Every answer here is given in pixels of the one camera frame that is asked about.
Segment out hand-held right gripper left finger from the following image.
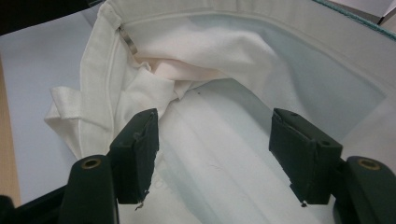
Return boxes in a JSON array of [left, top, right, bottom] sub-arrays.
[[107, 107, 160, 206]]

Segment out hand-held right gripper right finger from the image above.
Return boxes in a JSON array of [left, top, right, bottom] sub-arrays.
[[268, 107, 344, 208]]

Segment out white tote bag green orange patches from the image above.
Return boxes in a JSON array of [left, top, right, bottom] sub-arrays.
[[43, 0, 396, 224]]

